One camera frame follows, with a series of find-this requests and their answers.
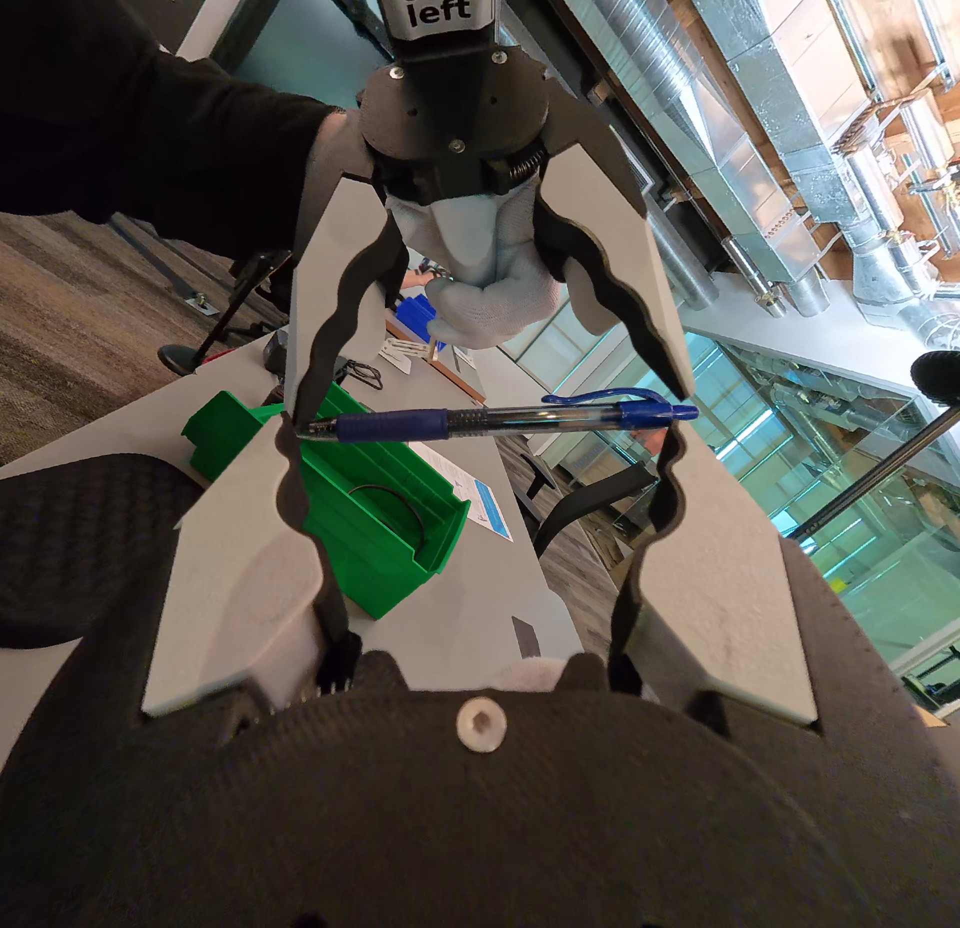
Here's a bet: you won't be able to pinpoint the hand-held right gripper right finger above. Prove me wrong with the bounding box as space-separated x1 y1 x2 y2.
606 420 820 727

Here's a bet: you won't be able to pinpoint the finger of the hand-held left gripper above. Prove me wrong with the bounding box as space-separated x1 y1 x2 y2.
532 79 699 402
283 112 411 439

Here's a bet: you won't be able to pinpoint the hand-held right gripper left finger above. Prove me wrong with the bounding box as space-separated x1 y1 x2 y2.
141 410 364 719

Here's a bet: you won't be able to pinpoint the blue ballpoint pen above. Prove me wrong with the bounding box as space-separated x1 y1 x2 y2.
296 388 701 444

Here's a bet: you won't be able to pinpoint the person's left hand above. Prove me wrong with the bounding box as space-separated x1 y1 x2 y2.
384 175 565 353

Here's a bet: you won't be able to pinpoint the small black device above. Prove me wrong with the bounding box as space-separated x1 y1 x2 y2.
262 328 301 374

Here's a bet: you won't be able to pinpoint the blue plastic bin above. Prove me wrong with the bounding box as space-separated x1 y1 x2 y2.
395 294 438 342

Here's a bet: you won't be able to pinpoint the white cards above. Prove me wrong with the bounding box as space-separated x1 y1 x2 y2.
378 334 444 376

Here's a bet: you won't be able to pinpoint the green plastic bin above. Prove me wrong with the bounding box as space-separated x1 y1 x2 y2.
181 382 472 620

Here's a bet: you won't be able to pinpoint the black textured pad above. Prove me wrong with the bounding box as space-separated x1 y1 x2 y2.
0 454 210 650

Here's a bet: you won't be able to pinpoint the black tripod stand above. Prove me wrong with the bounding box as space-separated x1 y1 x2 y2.
157 249 294 378

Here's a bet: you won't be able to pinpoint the black office chair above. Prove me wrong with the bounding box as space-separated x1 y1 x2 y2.
516 448 661 562

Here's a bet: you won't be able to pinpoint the white and blue paper sheet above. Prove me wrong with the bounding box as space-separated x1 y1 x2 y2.
408 442 516 544

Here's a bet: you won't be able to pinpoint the black floor lamp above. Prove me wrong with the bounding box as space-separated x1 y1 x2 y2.
787 350 960 541

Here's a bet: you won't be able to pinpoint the round silver air duct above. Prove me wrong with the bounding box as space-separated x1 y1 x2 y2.
585 0 721 310

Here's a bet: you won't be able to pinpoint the black cord loop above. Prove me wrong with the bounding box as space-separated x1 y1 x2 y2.
346 484 430 553

